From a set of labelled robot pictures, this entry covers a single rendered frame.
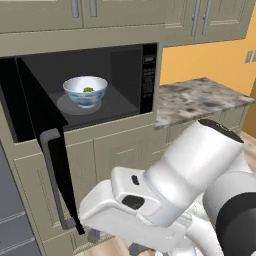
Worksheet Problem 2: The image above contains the grey cupboard handle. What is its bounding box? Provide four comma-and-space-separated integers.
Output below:
201, 0, 213, 37
88, 0, 98, 18
190, 0, 202, 38
70, 0, 80, 19

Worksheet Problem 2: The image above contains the grey round microwave turntable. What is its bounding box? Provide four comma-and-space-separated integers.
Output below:
56, 92, 103, 116

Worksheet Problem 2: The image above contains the olive base cupboard door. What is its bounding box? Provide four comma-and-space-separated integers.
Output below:
92, 127, 170, 190
13, 139, 97, 242

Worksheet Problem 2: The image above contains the grey steel appliance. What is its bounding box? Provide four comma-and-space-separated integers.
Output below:
0, 142, 43, 256

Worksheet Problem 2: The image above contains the black microwave door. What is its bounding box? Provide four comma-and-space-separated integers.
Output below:
0, 57, 86, 236

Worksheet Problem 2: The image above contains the white and blue bowl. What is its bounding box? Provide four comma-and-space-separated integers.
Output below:
62, 75, 109, 109

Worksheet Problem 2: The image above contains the grey microwave door handle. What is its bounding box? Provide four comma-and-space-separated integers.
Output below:
38, 128, 78, 231

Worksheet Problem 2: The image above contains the grey wall outlet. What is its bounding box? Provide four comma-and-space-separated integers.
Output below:
245, 49, 256, 65

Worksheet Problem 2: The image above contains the black built-in microwave oven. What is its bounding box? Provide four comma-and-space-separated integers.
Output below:
0, 42, 159, 144

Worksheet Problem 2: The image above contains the olive base cupboard run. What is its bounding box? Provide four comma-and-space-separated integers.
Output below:
165, 105, 250, 145

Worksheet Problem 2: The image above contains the olive wall cupboard door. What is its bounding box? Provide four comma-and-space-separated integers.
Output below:
162, 0, 202, 48
0, 0, 85, 35
195, 0, 256, 45
81, 0, 168, 30

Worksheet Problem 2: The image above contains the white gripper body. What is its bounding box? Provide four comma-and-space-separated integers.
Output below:
78, 179, 193, 250

